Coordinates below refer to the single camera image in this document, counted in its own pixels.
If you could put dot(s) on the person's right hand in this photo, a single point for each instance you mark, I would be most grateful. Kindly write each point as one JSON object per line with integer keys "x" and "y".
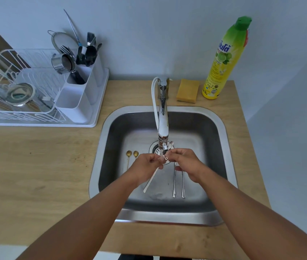
{"x": 190, "y": 163}

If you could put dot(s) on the person's left hand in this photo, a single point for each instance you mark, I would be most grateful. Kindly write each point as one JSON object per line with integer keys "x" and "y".
{"x": 145, "y": 167}

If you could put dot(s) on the gold spoon with flower end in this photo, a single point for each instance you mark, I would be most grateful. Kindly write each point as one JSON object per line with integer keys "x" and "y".
{"x": 135, "y": 153}
{"x": 128, "y": 153}

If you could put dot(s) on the thin white spoon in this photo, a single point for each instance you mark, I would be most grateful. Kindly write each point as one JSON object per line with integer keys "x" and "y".
{"x": 148, "y": 185}

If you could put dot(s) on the silver spoon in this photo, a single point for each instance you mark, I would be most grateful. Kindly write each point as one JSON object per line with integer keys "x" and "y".
{"x": 174, "y": 190}
{"x": 183, "y": 190}

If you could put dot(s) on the white cutlery holder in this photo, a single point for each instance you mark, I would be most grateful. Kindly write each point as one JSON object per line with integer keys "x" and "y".
{"x": 73, "y": 112}

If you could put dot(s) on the person's right forearm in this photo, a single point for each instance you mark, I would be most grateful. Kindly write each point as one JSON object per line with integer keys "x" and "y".
{"x": 259, "y": 219}

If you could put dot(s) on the person's left forearm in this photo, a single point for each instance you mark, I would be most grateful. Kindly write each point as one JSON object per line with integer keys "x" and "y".
{"x": 88, "y": 222}

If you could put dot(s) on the steel sink drain strainer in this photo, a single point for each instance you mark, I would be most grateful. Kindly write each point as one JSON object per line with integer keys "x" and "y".
{"x": 156, "y": 151}

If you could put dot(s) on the stainless steel sink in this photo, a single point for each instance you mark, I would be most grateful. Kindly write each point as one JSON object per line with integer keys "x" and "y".
{"x": 202, "y": 138}

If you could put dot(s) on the chrome faucet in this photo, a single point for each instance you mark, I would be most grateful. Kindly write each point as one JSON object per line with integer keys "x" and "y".
{"x": 163, "y": 127}

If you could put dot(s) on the yellow sponge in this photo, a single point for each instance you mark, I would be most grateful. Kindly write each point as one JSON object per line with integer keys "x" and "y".
{"x": 187, "y": 91}

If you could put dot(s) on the white plastic drainer tray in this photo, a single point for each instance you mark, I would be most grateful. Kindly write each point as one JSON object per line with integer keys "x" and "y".
{"x": 102, "y": 86}

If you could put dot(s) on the yellow dish soap bottle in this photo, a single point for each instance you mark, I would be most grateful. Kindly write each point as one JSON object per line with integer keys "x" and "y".
{"x": 223, "y": 67}

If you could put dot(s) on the small grey kitchen tool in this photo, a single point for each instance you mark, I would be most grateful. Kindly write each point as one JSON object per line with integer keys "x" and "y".
{"x": 46, "y": 98}

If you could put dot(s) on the black plastic utensil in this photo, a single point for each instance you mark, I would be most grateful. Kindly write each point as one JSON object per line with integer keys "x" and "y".
{"x": 90, "y": 55}
{"x": 79, "y": 57}
{"x": 99, "y": 46}

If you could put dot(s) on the silver fork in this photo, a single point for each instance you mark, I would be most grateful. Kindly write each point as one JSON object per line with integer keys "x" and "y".
{"x": 64, "y": 48}
{"x": 89, "y": 37}

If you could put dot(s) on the steel mesh strainer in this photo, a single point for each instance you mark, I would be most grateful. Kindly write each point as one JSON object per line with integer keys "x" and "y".
{"x": 62, "y": 40}

